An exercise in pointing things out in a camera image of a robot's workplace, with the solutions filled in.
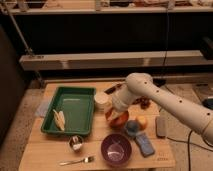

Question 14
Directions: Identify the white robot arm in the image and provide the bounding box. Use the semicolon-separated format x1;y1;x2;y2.
112;73;213;144

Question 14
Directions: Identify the white plastic cup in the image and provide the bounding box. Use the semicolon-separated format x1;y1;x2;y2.
94;92;110;113

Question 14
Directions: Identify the yellow red apple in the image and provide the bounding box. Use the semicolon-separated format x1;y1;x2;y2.
136;116;148;130

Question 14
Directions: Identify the small metal cup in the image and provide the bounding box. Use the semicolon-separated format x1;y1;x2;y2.
69;135;83;151

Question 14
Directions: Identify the green plastic tray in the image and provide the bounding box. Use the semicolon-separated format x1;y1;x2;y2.
41;87;96;136

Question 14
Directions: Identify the orange plastic bowl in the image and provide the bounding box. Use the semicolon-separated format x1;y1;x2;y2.
107;111;129;129

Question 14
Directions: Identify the bunch of dark grapes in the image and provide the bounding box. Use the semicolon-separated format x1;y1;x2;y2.
133;97;151;110

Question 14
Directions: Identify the blue round sponge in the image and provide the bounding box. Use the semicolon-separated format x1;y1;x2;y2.
125;120;140;137

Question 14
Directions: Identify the wooden shelf beam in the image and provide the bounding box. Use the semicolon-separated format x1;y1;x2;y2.
19;50;213;71

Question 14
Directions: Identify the pale corn cob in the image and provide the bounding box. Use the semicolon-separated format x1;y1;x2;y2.
53;110;65;131

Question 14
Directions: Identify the purple plastic bowl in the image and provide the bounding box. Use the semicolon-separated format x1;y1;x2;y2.
101;134;132;167

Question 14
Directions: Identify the grey rectangular block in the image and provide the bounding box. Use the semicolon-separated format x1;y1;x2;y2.
155;116;166;138

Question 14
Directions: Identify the blue rectangular sponge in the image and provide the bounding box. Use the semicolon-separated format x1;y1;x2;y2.
135;133;155;157

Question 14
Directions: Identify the silver metal fork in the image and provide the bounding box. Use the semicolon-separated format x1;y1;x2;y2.
59;156;95;166

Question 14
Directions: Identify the black handled tool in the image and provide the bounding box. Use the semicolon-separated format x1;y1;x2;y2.
104;83;122;94

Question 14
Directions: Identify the black cable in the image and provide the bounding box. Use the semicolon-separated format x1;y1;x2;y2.
165;129;213;171

